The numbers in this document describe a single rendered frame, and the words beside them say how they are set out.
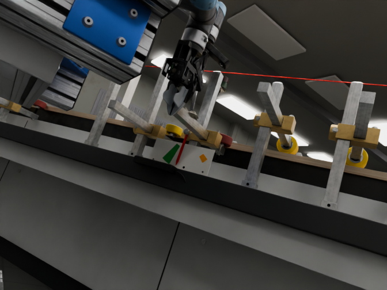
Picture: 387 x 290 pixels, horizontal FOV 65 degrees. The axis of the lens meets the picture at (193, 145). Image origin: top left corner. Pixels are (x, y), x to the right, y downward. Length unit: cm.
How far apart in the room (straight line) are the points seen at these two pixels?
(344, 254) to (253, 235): 26
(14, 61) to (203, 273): 104
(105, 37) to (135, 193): 89
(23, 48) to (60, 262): 136
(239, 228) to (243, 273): 25
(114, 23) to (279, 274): 102
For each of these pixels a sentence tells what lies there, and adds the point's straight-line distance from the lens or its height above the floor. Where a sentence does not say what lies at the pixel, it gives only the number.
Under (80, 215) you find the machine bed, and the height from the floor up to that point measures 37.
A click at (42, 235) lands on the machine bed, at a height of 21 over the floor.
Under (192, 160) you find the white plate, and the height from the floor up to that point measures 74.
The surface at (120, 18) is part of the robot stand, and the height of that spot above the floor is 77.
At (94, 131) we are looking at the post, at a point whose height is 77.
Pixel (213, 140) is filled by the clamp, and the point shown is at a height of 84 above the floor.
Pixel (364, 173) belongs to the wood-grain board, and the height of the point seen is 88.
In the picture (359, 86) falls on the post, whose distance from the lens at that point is 112.
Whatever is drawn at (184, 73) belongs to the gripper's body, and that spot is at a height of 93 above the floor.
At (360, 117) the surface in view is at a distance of 90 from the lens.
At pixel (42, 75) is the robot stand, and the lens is 49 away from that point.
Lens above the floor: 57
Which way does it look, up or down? 12 degrees up
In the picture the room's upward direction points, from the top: 19 degrees clockwise
